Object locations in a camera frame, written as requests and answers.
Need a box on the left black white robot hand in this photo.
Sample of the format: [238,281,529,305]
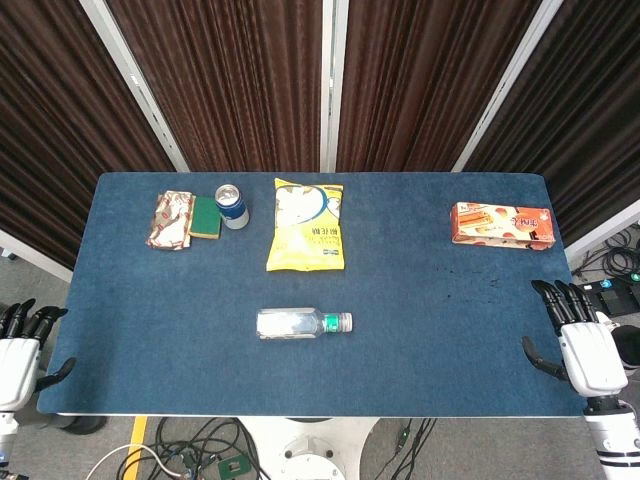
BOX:
[0,298,77,412]

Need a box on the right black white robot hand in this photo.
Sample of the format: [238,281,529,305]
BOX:
[521,279,629,400]

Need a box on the clear plastic bottle green label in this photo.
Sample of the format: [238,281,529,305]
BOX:
[256,307,342,342]

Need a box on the white black sneaker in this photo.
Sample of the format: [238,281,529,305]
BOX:
[599,312,640,372]

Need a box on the orange biscuit box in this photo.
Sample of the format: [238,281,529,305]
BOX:
[450,201,556,251]

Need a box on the blue felt table mat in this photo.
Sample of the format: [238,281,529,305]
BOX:
[35,172,610,419]

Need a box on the gold red wrapped packet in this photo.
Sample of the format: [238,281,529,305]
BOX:
[145,190,196,250]

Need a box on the green circuit board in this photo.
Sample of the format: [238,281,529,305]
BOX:
[218,455,251,480]

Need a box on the green yellow sponge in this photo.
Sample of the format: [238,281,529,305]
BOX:
[189,195,224,241]

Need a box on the brown curtain panel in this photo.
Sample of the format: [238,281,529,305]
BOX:
[0,0,174,269]
[107,0,326,173]
[335,0,544,173]
[464,0,640,246]

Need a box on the blue soda can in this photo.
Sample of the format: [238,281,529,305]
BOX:
[214,183,250,231]

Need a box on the yellow snack bag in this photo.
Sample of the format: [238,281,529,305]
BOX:
[265,177,346,273]

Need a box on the black floor cable bundle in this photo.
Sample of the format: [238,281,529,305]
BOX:
[147,417,269,480]
[572,227,640,286]
[387,417,437,480]

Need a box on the white floor cable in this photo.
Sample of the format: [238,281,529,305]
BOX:
[87,443,189,480]

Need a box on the white partition post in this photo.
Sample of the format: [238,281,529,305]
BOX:
[320,0,350,173]
[79,0,190,173]
[451,0,569,173]

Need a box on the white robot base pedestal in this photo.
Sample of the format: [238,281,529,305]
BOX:
[234,417,381,480]

